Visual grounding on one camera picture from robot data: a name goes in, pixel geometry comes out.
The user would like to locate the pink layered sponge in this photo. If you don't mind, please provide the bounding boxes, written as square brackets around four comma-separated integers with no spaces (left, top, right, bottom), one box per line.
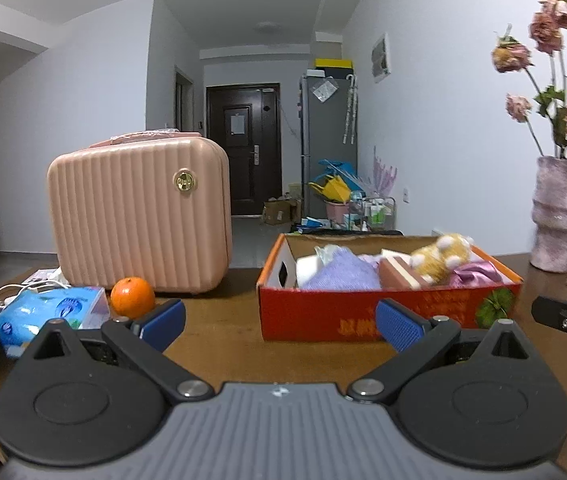
[378,257,428,290]

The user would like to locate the lilac fluffy towel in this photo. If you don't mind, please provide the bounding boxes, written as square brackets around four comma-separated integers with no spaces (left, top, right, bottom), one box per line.
[358,255,383,270]

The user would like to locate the purple satin scrunchie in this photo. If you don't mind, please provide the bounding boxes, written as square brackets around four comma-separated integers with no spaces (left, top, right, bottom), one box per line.
[448,260,503,288]

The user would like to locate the yellow white plush toy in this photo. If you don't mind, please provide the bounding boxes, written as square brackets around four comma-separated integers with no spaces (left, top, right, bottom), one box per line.
[409,233,473,285]

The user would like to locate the purple fabric pouch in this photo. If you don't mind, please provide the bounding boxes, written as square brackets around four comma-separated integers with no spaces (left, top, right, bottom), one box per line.
[300,253,381,292]

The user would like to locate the crinkled clear plastic bag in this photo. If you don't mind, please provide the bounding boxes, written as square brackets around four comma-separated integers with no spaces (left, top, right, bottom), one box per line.
[315,244,354,268]

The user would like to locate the white wedge sponge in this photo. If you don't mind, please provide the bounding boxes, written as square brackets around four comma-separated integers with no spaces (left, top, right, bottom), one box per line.
[381,249,410,262]

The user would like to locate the white cylinder sponge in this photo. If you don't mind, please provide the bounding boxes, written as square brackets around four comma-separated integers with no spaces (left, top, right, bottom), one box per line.
[295,255,323,288]

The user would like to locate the orange fruit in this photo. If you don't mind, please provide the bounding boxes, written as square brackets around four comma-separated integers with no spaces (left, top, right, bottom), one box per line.
[110,276,155,320]

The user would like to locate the pink textured vase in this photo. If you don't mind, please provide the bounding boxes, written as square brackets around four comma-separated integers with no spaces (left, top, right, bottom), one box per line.
[530,156,567,273]

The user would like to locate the black chair back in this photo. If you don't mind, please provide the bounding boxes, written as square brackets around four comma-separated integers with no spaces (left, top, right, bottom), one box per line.
[287,226,404,237]

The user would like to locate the blue wet wipes pack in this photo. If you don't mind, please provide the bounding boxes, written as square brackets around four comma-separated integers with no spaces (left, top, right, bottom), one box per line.
[0,287,110,359]

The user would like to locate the red cardboard pumpkin box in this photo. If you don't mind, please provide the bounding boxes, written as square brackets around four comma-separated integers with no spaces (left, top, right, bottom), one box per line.
[256,234,523,342]

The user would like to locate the pink ribbed suitcase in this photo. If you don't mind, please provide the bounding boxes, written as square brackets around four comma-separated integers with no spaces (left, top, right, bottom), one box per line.
[47,130,232,294]

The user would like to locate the dried pink roses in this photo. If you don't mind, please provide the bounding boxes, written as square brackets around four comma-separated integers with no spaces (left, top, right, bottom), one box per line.
[491,0,567,159]

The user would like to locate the yellow bag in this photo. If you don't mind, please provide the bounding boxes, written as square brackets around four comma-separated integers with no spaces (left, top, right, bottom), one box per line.
[308,176,351,204]

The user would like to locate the cardboard box on floor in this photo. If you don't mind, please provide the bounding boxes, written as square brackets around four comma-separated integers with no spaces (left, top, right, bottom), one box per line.
[262,198,300,226]

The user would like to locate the dark entrance door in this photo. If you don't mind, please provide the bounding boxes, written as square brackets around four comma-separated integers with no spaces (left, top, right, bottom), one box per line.
[206,84,282,217]

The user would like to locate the grey refrigerator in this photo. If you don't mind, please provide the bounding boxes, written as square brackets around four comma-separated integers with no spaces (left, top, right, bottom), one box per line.
[299,75,358,218]

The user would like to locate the wire cart with bottles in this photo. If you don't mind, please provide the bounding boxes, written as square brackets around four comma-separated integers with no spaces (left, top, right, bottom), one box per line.
[344,195,396,232]

